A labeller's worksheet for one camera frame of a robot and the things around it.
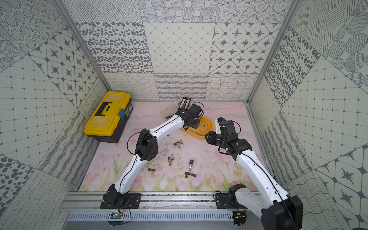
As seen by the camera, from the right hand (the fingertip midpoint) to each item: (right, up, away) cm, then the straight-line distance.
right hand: (208, 138), depth 79 cm
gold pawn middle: (-23, -16, +8) cm, 29 cm away
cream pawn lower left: (-31, -18, +7) cm, 36 cm away
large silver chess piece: (-10, -20, +6) cm, 23 cm away
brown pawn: (-33, -20, +5) cm, 39 cm away
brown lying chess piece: (-9, -22, +3) cm, 24 cm away
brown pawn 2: (-9, -16, +7) cm, 20 cm away
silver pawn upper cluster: (-18, -8, +15) cm, 24 cm away
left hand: (-6, +9, +20) cm, 22 cm away
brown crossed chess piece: (-12, -23, +3) cm, 26 cm away
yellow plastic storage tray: (+1, +4, +25) cm, 25 cm away
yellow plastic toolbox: (-63, +15, +12) cm, 66 cm away
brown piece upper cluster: (-20, -7, +16) cm, 27 cm away
